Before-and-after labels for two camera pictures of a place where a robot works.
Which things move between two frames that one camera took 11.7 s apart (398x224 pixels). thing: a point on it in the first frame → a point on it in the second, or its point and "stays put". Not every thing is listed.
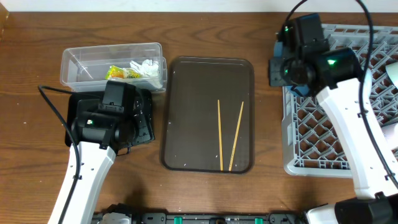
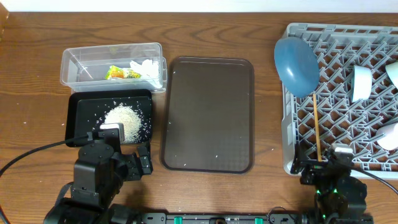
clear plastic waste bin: x=86 y=69 stays put
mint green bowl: x=392 y=71 stays put
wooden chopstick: x=236 y=134 → x=319 y=150
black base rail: x=137 y=216 stays put
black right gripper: x=298 y=83 → x=308 y=175
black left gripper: x=135 y=121 → x=132 y=173
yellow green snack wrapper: x=117 y=73 stays put
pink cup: x=390 y=133 stays put
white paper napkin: x=147 y=68 stays put
